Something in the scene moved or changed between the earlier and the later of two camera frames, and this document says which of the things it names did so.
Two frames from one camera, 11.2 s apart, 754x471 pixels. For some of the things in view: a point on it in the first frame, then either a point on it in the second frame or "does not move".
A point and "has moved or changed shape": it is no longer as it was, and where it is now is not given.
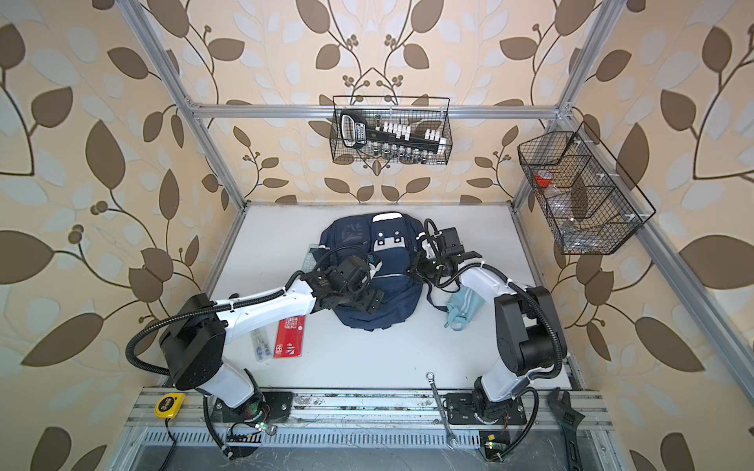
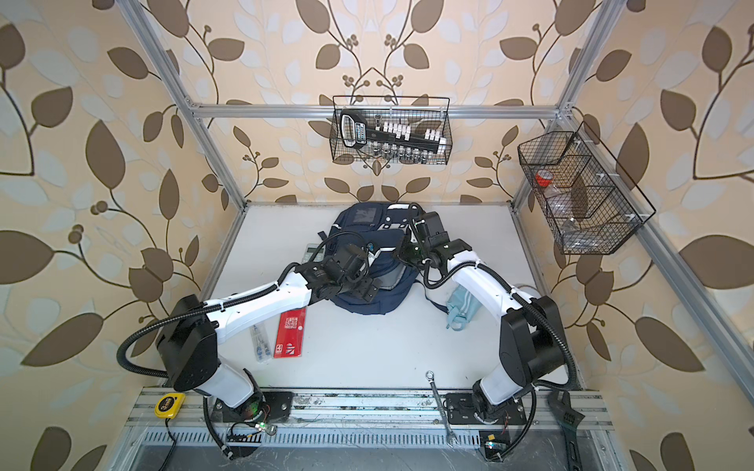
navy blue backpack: (391, 239) has moved or changed shape
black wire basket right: (590, 201) does not move
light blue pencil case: (461, 305) does not move
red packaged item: (289, 338) does not move
